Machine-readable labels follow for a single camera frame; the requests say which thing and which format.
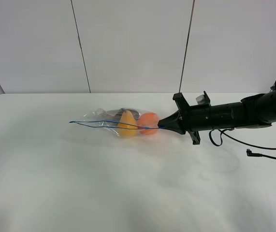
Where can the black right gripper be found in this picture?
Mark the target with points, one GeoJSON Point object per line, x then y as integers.
{"type": "Point", "coordinates": [202, 117]}

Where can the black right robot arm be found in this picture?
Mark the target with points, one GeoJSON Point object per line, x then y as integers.
{"type": "Point", "coordinates": [257, 111]}

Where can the yellow pear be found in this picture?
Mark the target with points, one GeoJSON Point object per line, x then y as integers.
{"type": "Point", "coordinates": [127, 126]}

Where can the clear zip bag blue seal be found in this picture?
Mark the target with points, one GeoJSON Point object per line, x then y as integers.
{"type": "Point", "coordinates": [97, 120]}

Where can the dark object in bag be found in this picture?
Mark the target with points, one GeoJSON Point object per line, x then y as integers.
{"type": "Point", "coordinates": [117, 114]}

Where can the orange fruit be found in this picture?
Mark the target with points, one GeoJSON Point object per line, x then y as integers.
{"type": "Point", "coordinates": [149, 120]}

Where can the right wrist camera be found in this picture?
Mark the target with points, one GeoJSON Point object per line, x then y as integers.
{"type": "Point", "coordinates": [201, 99]}

